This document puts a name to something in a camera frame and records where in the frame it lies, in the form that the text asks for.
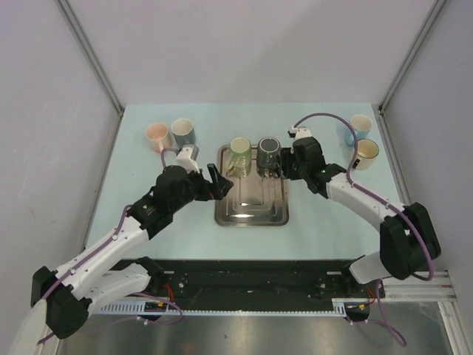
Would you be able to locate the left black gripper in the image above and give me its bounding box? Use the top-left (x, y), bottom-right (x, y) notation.
top-left (169, 163), bottom-right (232, 212)

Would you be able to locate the black mug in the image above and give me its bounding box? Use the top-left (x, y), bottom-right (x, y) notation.
top-left (256, 137), bottom-right (281, 178)

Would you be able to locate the dark teal mug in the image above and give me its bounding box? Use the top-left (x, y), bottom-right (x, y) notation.
top-left (171, 118), bottom-right (196, 149)

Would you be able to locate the pink mug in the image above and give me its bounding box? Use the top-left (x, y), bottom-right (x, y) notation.
top-left (145, 123), bottom-right (173, 153)

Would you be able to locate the light blue mug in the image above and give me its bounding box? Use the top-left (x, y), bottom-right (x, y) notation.
top-left (344, 114), bottom-right (372, 146)

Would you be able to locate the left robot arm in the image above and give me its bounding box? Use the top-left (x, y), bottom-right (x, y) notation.
top-left (31, 163), bottom-right (234, 339)

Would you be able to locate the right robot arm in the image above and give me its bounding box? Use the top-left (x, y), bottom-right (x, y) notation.
top-left (279, 134), bottom-right (441, 297)

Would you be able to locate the green mug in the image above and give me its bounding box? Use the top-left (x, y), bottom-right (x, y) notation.
top-left (224, 137), bottom-right (252, 178)

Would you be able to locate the steel tray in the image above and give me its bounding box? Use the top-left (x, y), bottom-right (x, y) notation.
top-left (214, 145), bottom-right (289, 227)

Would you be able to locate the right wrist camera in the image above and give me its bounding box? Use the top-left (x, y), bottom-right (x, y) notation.
top-left (287, 126), bottom-right (312, 141)

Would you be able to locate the white cable duct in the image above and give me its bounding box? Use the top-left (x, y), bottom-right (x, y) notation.
top-left (95, 297), bottom-right (370, 317)

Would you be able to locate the left aluminium frame post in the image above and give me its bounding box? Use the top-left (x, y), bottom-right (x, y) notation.
top-left (55, 0), bottom-right (124, 118)

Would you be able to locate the aluminium frame post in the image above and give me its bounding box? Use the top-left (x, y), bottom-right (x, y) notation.
top-left (55, 0), bottom-right (124, 118)
top-left (378, 0), bottom-right (448, 118)

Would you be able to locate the right aluminium frame post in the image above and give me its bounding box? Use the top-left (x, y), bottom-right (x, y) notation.
top-left (378, 0), bottom-right (448, 118)

